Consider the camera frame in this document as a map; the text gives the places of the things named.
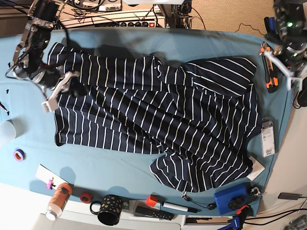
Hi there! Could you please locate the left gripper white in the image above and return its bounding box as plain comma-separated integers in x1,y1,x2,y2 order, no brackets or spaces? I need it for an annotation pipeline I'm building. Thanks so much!
260,45,301,79

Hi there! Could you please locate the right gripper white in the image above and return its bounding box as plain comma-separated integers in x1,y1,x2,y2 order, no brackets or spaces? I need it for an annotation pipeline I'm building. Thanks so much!
47,71,88,102

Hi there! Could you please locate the navy white striped t-shirt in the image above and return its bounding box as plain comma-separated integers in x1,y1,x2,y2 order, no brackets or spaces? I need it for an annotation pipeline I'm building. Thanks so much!
47,43,261,193

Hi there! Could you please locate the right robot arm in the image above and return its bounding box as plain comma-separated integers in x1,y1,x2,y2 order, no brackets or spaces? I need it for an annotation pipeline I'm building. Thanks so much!
8,0,87,97

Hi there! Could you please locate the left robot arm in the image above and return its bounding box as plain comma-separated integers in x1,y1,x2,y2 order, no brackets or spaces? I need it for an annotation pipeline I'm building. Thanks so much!
260,0,307,87

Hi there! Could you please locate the orange black utility knife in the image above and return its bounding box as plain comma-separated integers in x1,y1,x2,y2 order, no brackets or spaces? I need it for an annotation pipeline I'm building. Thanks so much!
260,42,279,93

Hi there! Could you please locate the black computer mouse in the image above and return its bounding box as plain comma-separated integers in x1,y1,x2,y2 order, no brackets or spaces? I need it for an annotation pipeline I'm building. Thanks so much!
297,78,307,107

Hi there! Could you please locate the clear plastic blister pack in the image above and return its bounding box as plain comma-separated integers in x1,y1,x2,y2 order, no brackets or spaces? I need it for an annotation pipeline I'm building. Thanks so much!
260,117,275,157

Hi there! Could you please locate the translucent white cup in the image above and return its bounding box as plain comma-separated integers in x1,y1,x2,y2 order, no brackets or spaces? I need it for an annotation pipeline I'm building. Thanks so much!
0,121,16,148

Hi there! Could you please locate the purple tape roll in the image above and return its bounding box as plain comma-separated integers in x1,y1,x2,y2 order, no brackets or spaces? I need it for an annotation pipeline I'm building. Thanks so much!
13,149,26,161

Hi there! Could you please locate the white paper sheet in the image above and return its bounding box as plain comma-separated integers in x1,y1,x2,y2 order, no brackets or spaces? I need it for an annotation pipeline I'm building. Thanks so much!
35,164,68,188

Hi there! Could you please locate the black power strip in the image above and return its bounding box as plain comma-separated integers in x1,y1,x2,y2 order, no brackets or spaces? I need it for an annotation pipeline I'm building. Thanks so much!
104,21,156,27

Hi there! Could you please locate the red tape roll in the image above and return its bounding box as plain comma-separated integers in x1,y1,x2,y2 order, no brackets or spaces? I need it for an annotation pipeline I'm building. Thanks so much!
80,192,93,204

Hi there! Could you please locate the orange bottle white cap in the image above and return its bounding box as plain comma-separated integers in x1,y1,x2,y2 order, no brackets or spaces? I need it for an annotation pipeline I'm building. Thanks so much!
46,183,72,221

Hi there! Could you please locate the white square paper packet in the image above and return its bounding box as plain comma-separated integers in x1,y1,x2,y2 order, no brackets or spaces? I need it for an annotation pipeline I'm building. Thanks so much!
247,156,265,181

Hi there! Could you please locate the black mug gold pattern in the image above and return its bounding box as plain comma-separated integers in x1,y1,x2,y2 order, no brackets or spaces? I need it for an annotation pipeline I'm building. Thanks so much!
90,195,123,226

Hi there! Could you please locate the orange red cube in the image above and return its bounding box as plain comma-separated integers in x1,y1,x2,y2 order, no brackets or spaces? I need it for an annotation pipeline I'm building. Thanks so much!
146,195,158,207

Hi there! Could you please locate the black remote control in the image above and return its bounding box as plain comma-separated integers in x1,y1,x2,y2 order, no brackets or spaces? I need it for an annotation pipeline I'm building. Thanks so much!
135,206,175,220

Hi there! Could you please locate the silver carabiner keyring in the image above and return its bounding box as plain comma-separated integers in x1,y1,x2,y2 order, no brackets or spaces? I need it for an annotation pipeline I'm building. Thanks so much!
250,186,266,197

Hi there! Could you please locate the black power adapter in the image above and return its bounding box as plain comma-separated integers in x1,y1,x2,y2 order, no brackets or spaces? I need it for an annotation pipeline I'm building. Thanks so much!
278,192,301,200

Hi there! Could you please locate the blue plastic box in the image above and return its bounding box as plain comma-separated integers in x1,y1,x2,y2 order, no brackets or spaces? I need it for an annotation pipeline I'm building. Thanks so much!
214,183,249,215

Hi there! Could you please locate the black knob on box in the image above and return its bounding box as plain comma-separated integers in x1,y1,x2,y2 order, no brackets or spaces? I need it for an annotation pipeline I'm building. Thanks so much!
228,196,245,211

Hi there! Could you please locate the white black marker pen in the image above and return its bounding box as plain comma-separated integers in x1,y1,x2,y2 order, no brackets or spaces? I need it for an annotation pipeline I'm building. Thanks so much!
161,202,199,213

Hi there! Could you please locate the blue orange clamp bottom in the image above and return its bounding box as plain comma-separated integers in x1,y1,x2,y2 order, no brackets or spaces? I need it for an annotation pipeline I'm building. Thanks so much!
219,205,250,230

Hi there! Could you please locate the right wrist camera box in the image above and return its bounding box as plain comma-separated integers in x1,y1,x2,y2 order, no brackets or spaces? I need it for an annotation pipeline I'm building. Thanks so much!
41,99,59,113

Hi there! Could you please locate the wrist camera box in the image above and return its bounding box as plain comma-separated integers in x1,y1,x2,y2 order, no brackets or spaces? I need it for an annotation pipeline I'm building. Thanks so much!
286,77,303,92
41,99,59,113

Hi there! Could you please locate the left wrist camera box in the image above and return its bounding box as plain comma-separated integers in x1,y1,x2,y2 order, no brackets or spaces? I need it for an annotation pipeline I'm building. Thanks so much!
286,77,303,92

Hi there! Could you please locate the black lanyard with clip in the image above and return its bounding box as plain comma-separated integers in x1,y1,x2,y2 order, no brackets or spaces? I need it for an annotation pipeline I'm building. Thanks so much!
182,191,217,211

